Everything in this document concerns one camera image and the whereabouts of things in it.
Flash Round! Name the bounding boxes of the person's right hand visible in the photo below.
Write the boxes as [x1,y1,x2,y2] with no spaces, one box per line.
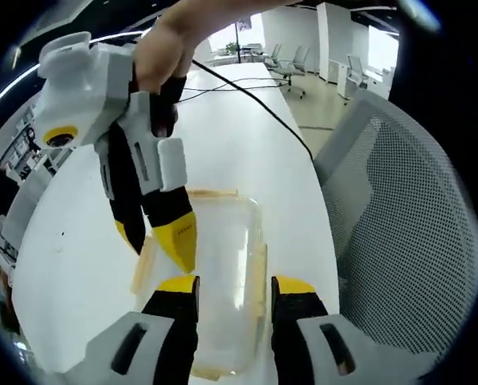
[132,6,209,138]

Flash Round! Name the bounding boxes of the white office chair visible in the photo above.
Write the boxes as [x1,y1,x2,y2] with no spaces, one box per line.
[262,43,283,70]
[344,54,369,100]
[281,44,311,99]

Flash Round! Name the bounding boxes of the grey mesh office chair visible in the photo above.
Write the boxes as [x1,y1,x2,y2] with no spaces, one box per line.
[313,87,478,362]

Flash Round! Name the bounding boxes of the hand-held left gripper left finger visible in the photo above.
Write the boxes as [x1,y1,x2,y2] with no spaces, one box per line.
[36,274,202,385]

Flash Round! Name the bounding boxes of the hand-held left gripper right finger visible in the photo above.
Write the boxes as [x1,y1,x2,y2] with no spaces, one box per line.
[270,274,437,385]

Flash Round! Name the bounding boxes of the storage shelf with boxes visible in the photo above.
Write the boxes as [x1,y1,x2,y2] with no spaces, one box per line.
[0,103,63,181]

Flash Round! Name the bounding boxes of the clear container with yellow buckles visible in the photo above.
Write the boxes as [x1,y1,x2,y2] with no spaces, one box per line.
[130,188,270,380]

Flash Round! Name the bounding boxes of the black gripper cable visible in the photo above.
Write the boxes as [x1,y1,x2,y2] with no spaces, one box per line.
[190,59,316,161]

